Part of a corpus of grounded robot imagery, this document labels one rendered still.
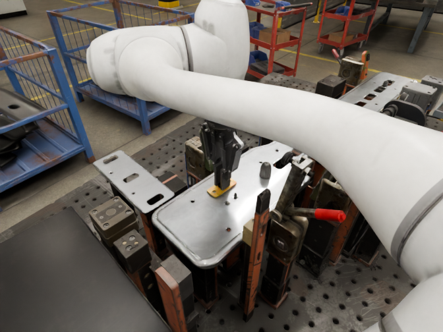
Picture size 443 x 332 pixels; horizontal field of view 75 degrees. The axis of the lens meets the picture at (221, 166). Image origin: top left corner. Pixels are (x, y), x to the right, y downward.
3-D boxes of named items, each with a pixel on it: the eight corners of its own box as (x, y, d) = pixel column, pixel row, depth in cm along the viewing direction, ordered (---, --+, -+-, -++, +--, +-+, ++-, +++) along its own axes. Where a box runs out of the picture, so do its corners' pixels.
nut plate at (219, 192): (227, 176, 82) (227, 173, 81) (237, 182, 80) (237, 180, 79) (206, 191, 77) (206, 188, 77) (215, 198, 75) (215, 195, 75)
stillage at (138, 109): (77, 101, 334) (45, 10, 273) (132, 79, 383) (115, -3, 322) (147, 136, 278) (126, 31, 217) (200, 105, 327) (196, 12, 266)
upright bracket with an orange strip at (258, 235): (249, 311, 83) (267, 186, 51) (252, 315, 82) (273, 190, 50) (242, 319, 81) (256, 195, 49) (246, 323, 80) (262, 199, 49)
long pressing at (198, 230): (374, 70, 148) (375, 67, 147) (421, 83, 135) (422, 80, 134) (145, 217, 72) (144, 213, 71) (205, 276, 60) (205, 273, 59)
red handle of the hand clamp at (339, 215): (283, 200, 66) (347, 205, 53) (286, 209, 67) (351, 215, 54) (271, 210, 64) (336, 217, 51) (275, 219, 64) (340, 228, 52)
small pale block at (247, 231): (244, 296, 86) (252, 216, 63) (253, 304, 84) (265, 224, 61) (236, 304, 84) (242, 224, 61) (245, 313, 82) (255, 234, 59)
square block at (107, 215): (144, 273, 92) (118, 193, 69) (158, 290, 88) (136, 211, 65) (121, 290, 88) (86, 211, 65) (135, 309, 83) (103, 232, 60)
